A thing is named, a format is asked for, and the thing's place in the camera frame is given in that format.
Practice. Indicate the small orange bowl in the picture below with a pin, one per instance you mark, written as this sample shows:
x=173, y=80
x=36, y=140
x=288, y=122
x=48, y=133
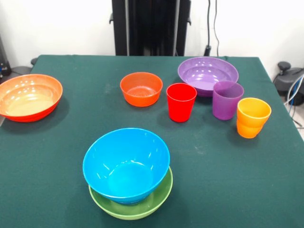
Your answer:
x=142, y=99

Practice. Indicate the large light blue bowl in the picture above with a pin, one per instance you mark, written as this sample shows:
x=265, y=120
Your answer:
x=126, y=166

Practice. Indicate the green bowl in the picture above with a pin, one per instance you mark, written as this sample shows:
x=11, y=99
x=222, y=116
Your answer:
x=142, y=206

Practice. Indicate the orange cup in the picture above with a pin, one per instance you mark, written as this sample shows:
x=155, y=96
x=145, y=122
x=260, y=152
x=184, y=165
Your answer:
x=251, y=123

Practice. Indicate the large orange bowl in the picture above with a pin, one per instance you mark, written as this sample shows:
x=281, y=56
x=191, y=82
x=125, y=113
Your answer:
x=26, y=99

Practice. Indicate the red cup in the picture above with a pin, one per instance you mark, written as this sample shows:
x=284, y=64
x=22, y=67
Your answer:
x=180, y=107

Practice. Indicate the purple bowl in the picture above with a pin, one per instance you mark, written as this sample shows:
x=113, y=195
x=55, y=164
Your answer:
x=202, y=73

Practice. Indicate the purple cup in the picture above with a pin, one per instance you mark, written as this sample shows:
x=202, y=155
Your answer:
x=225, y=107

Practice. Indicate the dark green table cloth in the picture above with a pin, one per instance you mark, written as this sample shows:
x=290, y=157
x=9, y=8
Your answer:
x=213, y=178

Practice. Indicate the grey office chair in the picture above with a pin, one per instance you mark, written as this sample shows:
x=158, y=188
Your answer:
x=19, y=70

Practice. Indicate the black chair base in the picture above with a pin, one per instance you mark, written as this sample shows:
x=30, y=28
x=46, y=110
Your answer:
x=289, y=78

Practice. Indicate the black equipment stand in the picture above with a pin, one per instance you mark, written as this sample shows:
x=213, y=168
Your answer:
x=3, y=57

